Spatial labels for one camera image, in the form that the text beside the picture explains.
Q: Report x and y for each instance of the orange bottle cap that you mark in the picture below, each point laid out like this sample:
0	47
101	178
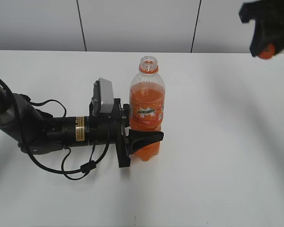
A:
268	52

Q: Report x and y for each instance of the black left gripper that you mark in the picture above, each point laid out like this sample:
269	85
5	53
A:
106	129

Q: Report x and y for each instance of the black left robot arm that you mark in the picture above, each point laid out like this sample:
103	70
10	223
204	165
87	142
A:
39	133

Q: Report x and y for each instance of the orange Mirinda soda bottle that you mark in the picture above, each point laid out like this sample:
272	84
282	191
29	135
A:
147	97

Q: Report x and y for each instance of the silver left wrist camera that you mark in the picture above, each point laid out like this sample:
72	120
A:
103	97

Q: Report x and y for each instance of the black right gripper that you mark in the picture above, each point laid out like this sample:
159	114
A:
271	11

